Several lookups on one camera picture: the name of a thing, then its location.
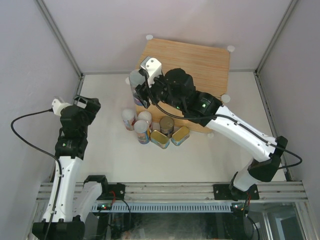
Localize white lid can colourful label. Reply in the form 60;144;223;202
134;120;150;145

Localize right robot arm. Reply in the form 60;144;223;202
135;68;288;200

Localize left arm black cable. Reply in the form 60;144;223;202
10;108;63;240

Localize right rectangular gold tin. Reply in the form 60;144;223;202
171;126;190;146

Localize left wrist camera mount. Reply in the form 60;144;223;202
51;97;71;117

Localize rectangular gold tin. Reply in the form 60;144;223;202
171;126;190;146
150;130;170;149

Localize black base bracket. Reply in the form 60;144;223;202
213;183;260;201
106;183;126;200

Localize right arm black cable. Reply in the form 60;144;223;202
139;69;303;201

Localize slotted cable duct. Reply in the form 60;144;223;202
91;202;232;213

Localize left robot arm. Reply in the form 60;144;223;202
31;95;110;240

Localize left rectangular gold tin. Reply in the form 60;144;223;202
150;130;170;149

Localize dark round tin can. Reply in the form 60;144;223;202
159;116;175;138

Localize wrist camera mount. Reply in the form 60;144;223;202
51;97;71;117
140;56;163;87

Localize aluminium mounting rail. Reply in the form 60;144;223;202
37;181;308;201

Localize right black base bracket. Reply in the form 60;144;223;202
213;183;260;201

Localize tall can with spoon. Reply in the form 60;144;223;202
128;69;148;107

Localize white lid can rear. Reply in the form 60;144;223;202
138;111;153;132

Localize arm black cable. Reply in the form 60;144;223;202
139;69;303;201
10;108;63;240

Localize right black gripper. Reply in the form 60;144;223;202
135;71;186;112

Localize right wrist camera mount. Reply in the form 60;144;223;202
140;56;163;87

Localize wooden cube shelf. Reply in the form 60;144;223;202
124;34;236;138

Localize left black base bracket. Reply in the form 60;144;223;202
106;183;126;200

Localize white lid can red label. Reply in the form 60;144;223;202
121;108;136;131

